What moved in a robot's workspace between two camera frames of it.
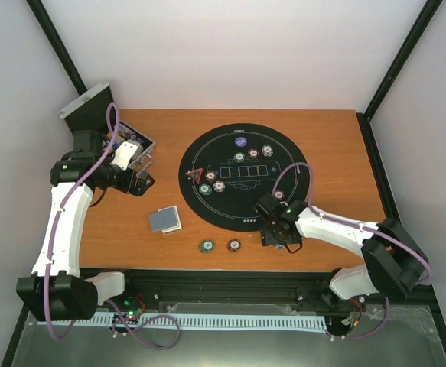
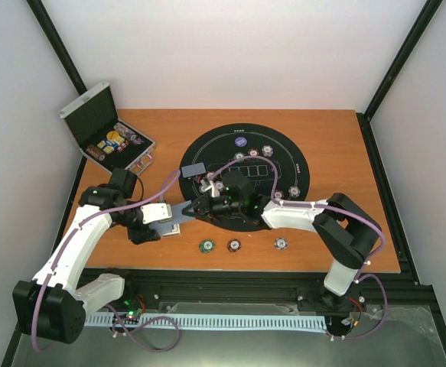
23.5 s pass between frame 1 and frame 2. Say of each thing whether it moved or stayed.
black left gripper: moved
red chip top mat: stayed
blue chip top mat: stayed
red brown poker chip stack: stayed
